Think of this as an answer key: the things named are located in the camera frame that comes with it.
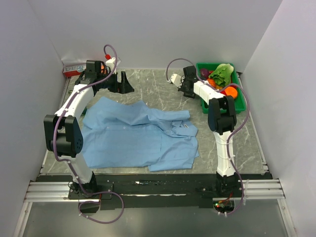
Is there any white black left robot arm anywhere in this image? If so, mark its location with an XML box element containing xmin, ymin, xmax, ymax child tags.
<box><xmin>43</xmin><ymin>57</ymin><xmax>134</xmax><ymax>198</ymax></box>

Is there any green toy lettuce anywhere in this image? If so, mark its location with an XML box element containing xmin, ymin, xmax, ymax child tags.
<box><xmin>209</xmin><ymin>64</ymin><xmax>234</xmax><ymax>87</ymax></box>

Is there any red white carton box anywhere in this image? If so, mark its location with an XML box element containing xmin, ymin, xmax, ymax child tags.
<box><xmin>63</xmin><ymin>60</ymin><xmax>87</xmax><ymax>78</ymax></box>

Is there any light blue shirt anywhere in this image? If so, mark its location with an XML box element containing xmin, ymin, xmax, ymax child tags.
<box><xmin>81</xmin><ymin>97</ymin><xmax>199</xmax><ymax>172</ymax></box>

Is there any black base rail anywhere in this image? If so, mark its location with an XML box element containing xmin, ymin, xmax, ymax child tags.
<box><xmin>24</xmin><ymin>172</ymin><xmax>285</xmax><ymax>213</ymax></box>

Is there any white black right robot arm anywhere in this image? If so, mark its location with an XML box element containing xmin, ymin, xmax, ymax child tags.
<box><xmin>172</xmin><ymin>66</ymin><xmax>238</xmax><ymax>197</ymax></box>

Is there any green plastic tray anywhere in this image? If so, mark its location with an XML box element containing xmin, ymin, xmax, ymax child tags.
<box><xmin>196</xmin><ymin>62</ymin><xmax>246</xmax><ymax>114</ymax></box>

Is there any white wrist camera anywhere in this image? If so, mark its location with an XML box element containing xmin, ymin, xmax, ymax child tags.
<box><xmin>170</xmin><ymin>74</ymin><xmax>183</xmax><ymax>88</ymax></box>
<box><xmin>105</xmin><ymin>57</ymin><xmax>116</xmax><ymax>74</ymax></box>

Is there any purple toy onion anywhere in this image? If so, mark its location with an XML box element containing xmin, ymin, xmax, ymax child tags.
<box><xmin>200</xmin><ymin>68</ymin><xmax>210</xmax><ymax>79</ymax></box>

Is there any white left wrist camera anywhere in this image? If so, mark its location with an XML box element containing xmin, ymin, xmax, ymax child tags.
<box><xmin>105</xmin><ymin>57</ymin><xmax>116</xmax><ymax>74</ymax></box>

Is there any orange black tube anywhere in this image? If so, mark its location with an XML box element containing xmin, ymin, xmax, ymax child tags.
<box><xmin>101</xmin><ymin>65</ymin><xmax>107</xmax><ymax>74</ymax></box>

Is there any orange toy pumpkin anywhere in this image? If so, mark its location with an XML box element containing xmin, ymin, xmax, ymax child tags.
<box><xmin>207</xmin><ymin>78</ymin><xmax>216</xmax><ymax>88</ymax></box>

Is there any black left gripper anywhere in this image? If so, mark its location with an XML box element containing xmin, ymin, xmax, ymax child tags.
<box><xmin>98</xmin><ymin>70</ymin><xmax>134</xmax><ymax>94</ymax></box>

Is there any orange toy carrot slice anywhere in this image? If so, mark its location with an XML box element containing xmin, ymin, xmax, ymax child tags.
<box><xmin>224</xmin><ymin>86</ymin><xmax>238</xmax><ymax>99</ymax></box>

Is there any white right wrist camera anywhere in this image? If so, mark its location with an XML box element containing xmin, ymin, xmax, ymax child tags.
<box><xmin>170</xmin><ymin>74</ymin><xmax>183</xmax><ymax>88</ymax></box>

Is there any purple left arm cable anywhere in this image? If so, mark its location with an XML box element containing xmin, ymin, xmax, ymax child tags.
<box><xmin>53</xmin><ymin>44</ymin><xmax>125</xmax><ymax>224</ymax></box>

